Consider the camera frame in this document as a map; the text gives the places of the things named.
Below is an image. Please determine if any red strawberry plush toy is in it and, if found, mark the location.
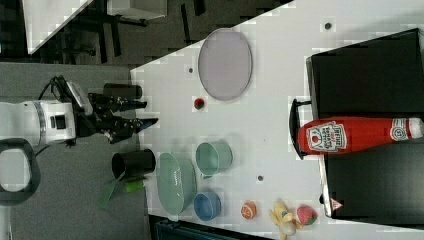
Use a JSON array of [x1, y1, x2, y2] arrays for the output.
[[297, 205, 317, 226]]

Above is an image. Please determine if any black toaster oven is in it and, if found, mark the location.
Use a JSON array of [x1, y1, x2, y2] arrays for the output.
[[289, 29, 423, 229]]

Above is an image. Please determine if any black cylinder at table edge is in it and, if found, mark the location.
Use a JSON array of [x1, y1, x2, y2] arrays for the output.
[[103, 83, 142, 99]]

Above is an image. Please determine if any green cup with handle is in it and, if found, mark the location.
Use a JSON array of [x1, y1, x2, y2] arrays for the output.
[[196, 140, 233, 179]]

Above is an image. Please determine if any yellow banana plush toy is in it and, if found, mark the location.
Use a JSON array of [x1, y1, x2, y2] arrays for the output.
[[268, 199, 297, 240]]

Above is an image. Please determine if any blue bowl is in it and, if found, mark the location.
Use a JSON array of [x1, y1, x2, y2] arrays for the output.
[[194, 191, 221, 221]]

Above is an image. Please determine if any green oval colander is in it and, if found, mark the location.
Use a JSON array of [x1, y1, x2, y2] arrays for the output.
[[156, 153, 197, 216]]

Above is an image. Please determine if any grey round plate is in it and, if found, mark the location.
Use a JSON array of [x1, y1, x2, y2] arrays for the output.
[[198, 28, 253, 101]]

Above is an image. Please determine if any small red strawberry toy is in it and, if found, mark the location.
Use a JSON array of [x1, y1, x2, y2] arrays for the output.
[[194, 98, 205, 110]]

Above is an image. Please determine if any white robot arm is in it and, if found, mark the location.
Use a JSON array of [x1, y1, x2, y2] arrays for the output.
[[1, 93, 158, 147]]

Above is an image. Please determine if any red plush ketchup bottle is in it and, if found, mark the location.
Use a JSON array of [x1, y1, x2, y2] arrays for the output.
[[297, 117, 423, 155]]

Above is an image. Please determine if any orange slice toy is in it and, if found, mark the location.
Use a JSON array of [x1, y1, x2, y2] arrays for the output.
[[241, 201, 257, 220]]

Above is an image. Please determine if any green spatula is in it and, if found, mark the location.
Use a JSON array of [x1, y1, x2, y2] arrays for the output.
[[98, 172, 144, 209]]

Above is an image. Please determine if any black utensil holder cup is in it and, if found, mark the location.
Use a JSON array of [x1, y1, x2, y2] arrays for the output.
[[112, 149, 156, 178]]

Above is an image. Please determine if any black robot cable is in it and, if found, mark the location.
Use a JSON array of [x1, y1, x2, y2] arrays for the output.
[[38, 75, 69, 103]]

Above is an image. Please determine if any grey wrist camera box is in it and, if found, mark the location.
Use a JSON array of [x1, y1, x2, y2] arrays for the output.
[[67, 81, 93, 115]]

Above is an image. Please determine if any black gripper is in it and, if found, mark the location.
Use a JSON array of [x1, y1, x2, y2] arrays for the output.
[[76, 93, 158, 143]]

